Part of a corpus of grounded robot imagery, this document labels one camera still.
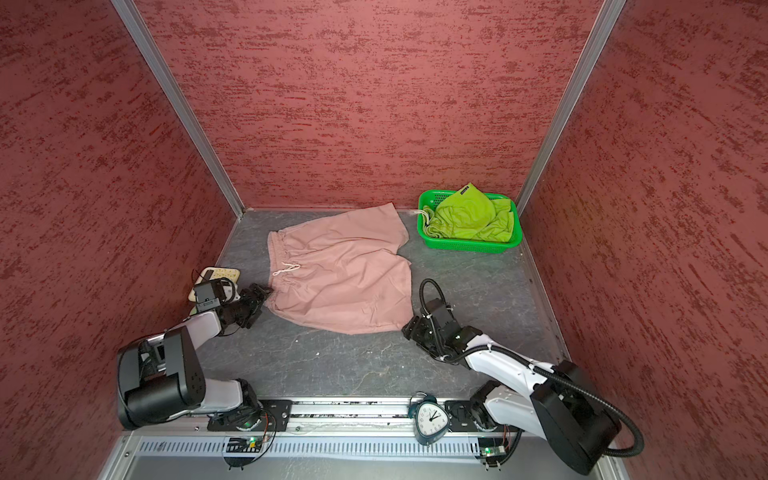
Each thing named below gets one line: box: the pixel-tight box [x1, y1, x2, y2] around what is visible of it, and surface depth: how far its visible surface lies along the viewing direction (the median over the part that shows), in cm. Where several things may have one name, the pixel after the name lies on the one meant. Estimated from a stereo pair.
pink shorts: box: [267, 203, 414, 334], surface depth 101 cm
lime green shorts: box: [413, 183, 514, 243], surface depth 115 cm
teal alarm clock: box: [408, 390, 450, 446], surface depth 72 cm
